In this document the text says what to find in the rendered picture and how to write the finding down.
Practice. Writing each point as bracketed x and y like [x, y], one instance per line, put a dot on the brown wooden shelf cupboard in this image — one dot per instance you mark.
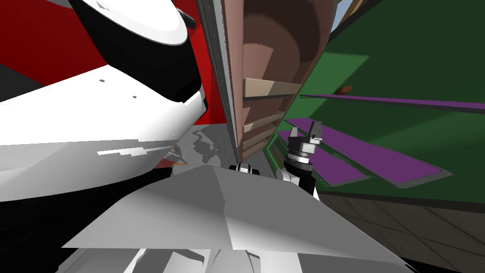
[265, 57]

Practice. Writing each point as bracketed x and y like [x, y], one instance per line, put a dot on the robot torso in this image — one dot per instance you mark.
[212, 216]

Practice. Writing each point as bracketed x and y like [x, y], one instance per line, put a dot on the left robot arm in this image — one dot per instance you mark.
[94, 113]

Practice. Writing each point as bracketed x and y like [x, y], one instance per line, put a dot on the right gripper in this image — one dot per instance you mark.
[301, 145]

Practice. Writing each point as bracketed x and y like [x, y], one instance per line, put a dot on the brown round door knob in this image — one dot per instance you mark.
[344, 90]

